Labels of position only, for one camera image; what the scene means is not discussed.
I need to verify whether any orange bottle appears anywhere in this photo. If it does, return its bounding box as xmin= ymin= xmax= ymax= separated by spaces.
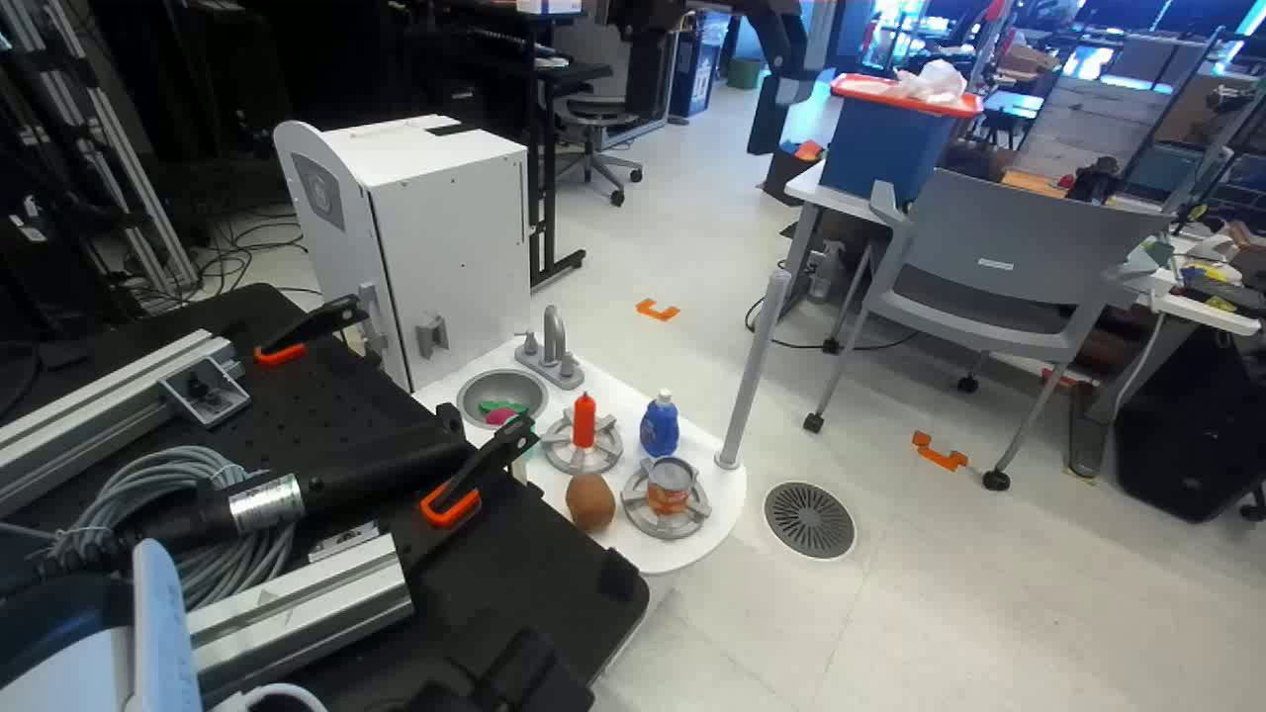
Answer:
xmin=571 ymin=388 xmax=600 ymax=454

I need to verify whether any blue bottle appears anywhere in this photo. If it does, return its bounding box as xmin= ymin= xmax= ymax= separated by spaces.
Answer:
xmin=637 ymin=388 xmax=685 ymax=462

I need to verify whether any gray toy faucet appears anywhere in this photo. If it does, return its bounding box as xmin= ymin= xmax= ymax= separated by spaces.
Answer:
xmin=509 ymin=305 xmax=588 ymax=394

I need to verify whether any gray toy stove burner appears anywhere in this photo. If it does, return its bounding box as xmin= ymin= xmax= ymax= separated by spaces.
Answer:
xmin=616 ymin=454 xmax=714 ymax=547
xmin=539 ymin=409 xmax=627 ymax=478

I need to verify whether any gray toy sink basin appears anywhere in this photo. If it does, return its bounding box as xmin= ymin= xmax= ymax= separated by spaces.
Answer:
xmin=453 ymin=365 xmax=552 ymax=430

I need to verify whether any silver tin can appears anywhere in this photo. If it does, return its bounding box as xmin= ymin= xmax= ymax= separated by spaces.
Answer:
xmin=643 ymin=454 xmax=699 ymax=517

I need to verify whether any brown bread loaf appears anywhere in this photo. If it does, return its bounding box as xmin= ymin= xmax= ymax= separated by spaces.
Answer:
xmin=564 ymin=471 xmax=621 ymax=539

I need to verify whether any round floor drain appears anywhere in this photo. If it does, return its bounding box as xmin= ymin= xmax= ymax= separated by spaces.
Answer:
xmin=759 ymin=478 xmax=858 ymax=561

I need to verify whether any white toy kitchen cabinet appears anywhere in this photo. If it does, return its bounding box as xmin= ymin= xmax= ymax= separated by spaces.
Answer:
xmin=270 ymin=111 xmax=532 ymax=398

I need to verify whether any black office chair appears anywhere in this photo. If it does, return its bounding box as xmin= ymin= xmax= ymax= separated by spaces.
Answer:
xmin=550 ymin=57 xmax=649 ymax=212

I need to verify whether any white table with gray leg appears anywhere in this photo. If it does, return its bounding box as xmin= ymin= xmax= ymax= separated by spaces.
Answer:
xmin=707 ymin=158 xmax=1266 ymax=478

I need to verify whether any black equipment case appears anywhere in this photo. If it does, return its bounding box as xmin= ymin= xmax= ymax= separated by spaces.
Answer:
xmin=0 ymin=280 xmax=652 ymax=712

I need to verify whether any black desk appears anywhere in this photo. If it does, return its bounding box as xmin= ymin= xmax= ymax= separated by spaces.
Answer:
xmin=426 ymin=0 xmax=593 ymax=288

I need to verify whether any blue storage bin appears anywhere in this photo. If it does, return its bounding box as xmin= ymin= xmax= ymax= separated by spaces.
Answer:
xmin=819 ymin=92 xmax=982 ymax=212

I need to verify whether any red bin lid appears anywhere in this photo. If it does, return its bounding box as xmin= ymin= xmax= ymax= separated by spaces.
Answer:
xmin=827 ymin=71 xmax=990 ymax=127

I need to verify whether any gray plastic chair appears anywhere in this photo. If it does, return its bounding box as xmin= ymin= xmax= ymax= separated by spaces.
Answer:
xmin=798 ymin=167 xmax=1169 ymax=495

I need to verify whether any white plastic bag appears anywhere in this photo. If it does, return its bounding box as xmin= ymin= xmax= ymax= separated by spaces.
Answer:
xmin=904 ymin=57 xmax=972 ymax=102

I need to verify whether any aluminium extrusion bar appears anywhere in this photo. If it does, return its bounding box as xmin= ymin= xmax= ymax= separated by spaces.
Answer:
xmin=180 ymin=527 xmax=419 ymax=705
xmin=0 ymin=330 xmax=249 ymax=523

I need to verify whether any light blue panel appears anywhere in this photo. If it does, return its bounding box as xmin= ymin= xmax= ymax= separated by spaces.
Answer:
xmin=124 ymin=533 xmax=204 ymax=712

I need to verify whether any black backpack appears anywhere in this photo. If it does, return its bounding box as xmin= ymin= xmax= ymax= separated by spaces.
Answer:
xmin=1111 ymin=333 xmax=1266 ymax=527

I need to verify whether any black clamp orange handle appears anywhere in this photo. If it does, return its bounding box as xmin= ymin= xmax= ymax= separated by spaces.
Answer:
xmin=414 ymin=413 xmax=543 ymax=533
xmin=249 ymin=288 xmax=376 ymax=376

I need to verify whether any black cable metal connector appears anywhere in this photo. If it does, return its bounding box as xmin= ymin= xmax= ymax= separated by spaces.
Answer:
xmin=124 ymin=440 xmax=473 ymax=550

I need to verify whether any gray metal bracket plate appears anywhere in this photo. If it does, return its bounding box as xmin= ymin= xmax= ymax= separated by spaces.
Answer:
xmin=157 ymin=355 xmax=258 ymax=430

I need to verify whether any gray coiled cable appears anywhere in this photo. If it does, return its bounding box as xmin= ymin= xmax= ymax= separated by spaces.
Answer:
xmin=37 ymin=442 xmax=302 ymax=614

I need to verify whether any aluminium frame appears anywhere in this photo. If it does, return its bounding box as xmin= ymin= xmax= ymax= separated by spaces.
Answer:
xmin=0 ymin=0 xmax=204 ymax=305

